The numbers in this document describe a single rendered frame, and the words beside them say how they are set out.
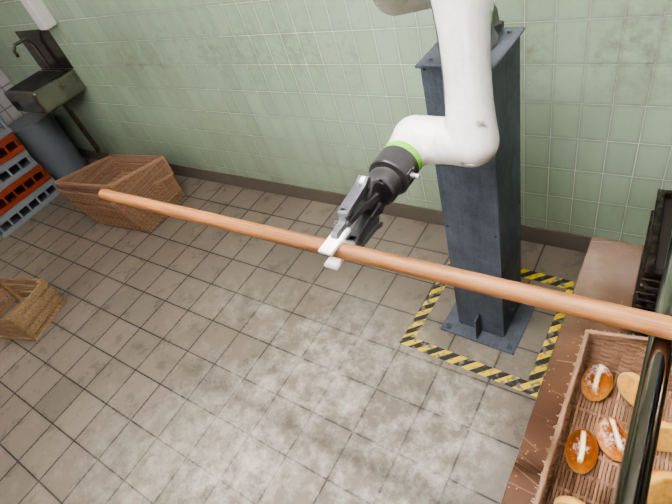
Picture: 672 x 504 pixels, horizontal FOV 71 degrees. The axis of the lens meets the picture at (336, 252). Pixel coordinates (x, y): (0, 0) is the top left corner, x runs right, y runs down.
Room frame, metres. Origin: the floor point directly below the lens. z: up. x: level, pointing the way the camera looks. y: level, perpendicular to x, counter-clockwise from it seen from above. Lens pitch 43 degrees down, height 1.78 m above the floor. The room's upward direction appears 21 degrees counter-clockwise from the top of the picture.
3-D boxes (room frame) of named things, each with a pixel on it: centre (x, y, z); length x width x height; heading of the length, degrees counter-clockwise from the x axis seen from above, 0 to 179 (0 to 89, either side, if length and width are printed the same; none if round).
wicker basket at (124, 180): (3.09, 1.23, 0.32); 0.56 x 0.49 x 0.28; 52
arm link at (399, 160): (0.81, -0.18, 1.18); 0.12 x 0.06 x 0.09; 43
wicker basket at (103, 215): (3.09, 1.24, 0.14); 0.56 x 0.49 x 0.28; 50
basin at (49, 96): (3.83, 1.56, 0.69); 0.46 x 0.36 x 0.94; 44
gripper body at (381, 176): (0.76, -0.12, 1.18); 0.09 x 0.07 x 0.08; 133
